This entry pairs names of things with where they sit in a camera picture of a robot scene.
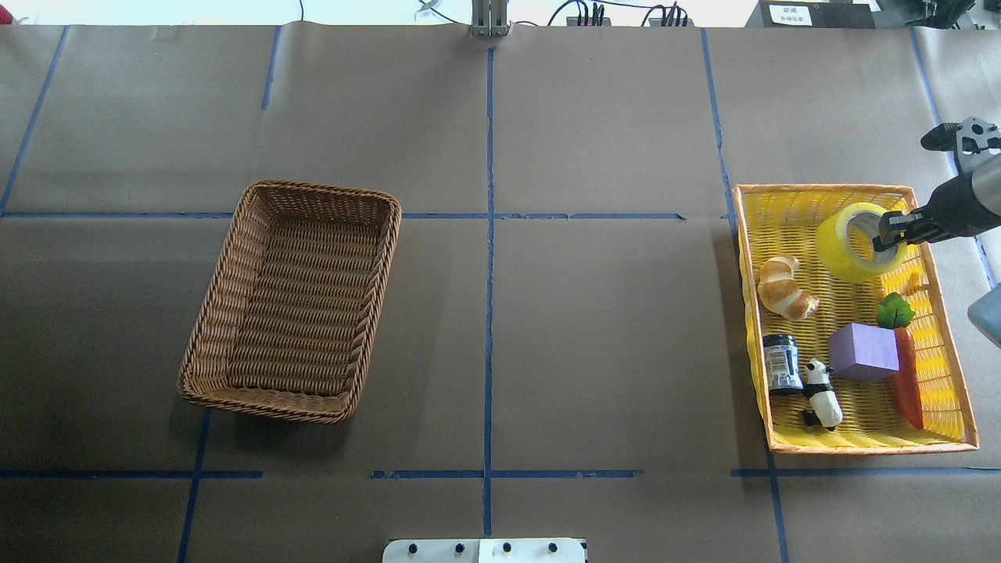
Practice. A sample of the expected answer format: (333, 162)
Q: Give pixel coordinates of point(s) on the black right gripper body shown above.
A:
(948, 209)

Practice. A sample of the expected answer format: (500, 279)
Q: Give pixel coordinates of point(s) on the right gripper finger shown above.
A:
(895, 225)
(885, 243)

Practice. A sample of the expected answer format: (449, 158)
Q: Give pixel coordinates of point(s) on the yellow tape roll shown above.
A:
(837, 254)

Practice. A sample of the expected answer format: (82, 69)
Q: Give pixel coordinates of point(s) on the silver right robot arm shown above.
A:
(986, 187)

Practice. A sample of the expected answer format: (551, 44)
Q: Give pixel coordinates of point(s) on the yellow wicker basket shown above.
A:
(782, 219)

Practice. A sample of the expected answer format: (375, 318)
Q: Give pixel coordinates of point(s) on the brown wicker basket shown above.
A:
(288, 322)

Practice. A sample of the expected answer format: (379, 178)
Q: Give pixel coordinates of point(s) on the toy carrot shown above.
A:
(895, 313)

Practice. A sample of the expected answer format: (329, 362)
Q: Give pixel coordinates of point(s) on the purple foam block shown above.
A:
(865, 353)

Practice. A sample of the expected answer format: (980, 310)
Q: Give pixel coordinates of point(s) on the toy croissant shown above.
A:
(779, 291)

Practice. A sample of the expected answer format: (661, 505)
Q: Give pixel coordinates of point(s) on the small dark can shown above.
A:
(781, 363)

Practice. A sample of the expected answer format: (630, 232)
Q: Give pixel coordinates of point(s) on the toy panda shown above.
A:
(825, 409)

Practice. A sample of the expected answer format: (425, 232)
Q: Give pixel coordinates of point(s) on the black power box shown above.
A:
(811, 14)

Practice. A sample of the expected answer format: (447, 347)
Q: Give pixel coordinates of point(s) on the black power strip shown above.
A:
(625, 14)

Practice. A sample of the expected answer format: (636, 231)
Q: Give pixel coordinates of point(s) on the aluminium frame post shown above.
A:
(489, 18)

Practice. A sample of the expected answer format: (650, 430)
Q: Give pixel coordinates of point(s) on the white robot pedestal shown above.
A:
(532, 549)

